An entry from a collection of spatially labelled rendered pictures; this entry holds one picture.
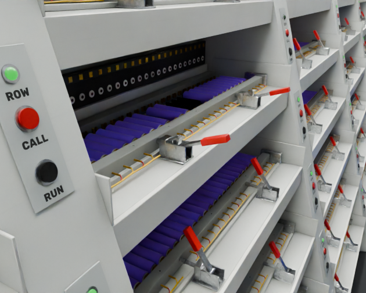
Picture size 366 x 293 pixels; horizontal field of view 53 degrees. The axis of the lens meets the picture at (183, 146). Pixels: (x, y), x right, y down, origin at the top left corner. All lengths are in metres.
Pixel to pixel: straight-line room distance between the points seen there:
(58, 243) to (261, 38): 0.67
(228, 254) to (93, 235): 0.31
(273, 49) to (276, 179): 0.29
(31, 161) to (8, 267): 0.08
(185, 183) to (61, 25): 0.24
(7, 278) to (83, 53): 0.20
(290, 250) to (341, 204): 0.62
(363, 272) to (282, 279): 0.90
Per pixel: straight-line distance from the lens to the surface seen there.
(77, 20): 0.36
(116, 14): 0.40
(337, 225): 1.41
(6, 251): 0.29
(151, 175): 0.44
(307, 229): 0.99
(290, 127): 0.89
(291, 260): 0.91
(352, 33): 2.05
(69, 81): 0.54
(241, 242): 0.64
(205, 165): 0.50
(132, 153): 0.45
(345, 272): 1.51
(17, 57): 0.30
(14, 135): 0.29
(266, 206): 0.74
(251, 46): 0.88
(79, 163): 0.33
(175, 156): 0.47
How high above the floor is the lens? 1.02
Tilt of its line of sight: 14 degrees down
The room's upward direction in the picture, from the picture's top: 15 degrees counter-clockwise
